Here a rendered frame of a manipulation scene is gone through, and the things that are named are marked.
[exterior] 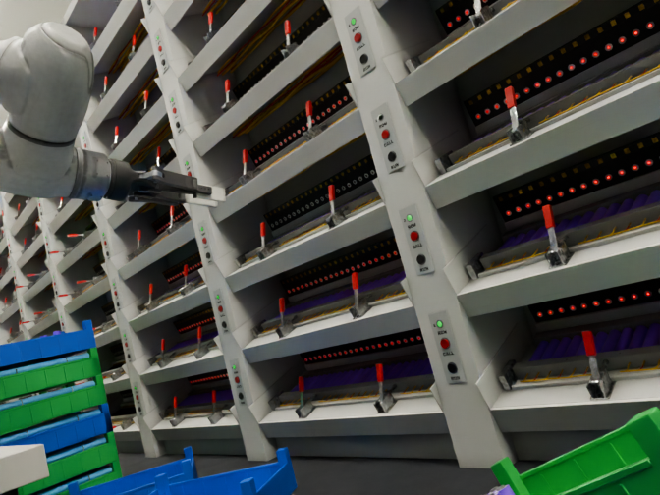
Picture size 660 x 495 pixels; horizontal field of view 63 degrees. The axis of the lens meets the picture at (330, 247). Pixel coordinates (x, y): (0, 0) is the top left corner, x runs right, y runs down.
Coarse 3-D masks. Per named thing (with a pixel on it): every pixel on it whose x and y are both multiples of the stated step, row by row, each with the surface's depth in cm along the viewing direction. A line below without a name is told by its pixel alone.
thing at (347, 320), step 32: (352, 256) 130; (384, 256) 124; (288, 288) 151; (320, 288) 142; (352, 288) 130; (384, 288) 112; (256, 320) 147; (288, 320) 131; (320, 320) 125; (352, 320) 111; (384, 320) 105; (416, 320) 99; (256, 352) 138; (288, 352) 129
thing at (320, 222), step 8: (376, 192) 111; (360, 200) 114; (368, 200) 113; (376, 200) 112; (352, 208) 117; (328, 216) 122; (312, 224) 126; (320, 224) 124; (296, 232) 131; (304, 232) 128; (280, 240) 136; (288, 240) 132; (256, 248) 145; (248, 256) 147; (256, 256) 142
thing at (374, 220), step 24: (360, 192) 128; (312, 216) 142; (360, 216) 106; (384, 216) 102; (312, 240) 117; (336, 240) 113; (360, 240) 109; (216, 264) 144; (240, 264) 147; (264, 264) 131; (288, 264) 126; (240, 288) 142
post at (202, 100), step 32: (192, 32) 160; (160, 64) 158; (192, 96) 154; (224, 96) 161; (192, 160) 150; (224, 160) 155; (224, 224) 149; (256, 224) 156; (224, 288) 145; (256, 288) 151; (224, 352) 148; (256, 384) 142; (256, 448) 141
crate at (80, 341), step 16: (48, 336) 147; (64, 336) 150; (80, 336) 153; (0, 352) 137; (16, 352) 140; (32, 352) 143; (48, 352) 146; (64, 352) 149; (80, 352) 160; (0, 368) 142
